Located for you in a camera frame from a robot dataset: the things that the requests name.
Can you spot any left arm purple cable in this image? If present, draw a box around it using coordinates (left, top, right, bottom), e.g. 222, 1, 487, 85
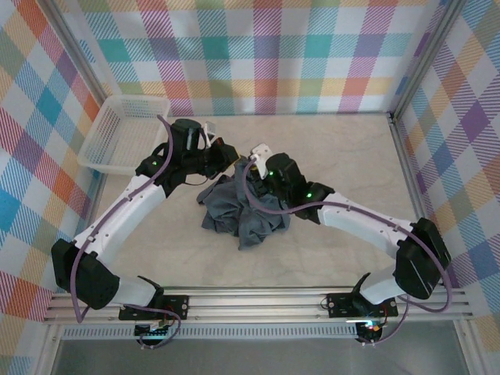
73, 115, 183, 351

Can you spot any white plastic mesh basket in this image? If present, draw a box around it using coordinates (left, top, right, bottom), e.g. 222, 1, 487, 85
77, 95, 172, 176

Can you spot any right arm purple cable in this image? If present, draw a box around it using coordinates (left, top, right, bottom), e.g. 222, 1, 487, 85
241, 159, 456, 347

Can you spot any grey-blue t-shirt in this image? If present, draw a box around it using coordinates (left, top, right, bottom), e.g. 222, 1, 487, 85
195, 155, 292, 253

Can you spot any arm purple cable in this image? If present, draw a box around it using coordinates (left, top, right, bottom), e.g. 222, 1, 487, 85
241, 159, 456, 347
73, 115, 183, 351

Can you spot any slotted grey cable duct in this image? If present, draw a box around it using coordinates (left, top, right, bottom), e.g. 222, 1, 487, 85
62, 326, 360, 341

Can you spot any long aluminium base rail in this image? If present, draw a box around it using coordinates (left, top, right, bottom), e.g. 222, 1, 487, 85
41, 287, 473, 325

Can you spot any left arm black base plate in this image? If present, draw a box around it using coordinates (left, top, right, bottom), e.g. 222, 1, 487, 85
118, 295, 190, 322

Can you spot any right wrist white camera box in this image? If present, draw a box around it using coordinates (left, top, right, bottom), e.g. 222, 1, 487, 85
249, 143, 273, 162

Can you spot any aluminium frame corner post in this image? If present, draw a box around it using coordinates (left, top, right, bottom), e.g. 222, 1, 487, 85
38, 0, 109, 103
391, 0, 468, 118

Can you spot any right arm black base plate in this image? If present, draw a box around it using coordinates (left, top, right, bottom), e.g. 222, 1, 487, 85
326, 291, 399, 320

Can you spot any aluminium table side rail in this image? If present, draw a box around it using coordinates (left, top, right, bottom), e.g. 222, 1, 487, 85
68, 171, 106, 292
388, 112, 450, 290

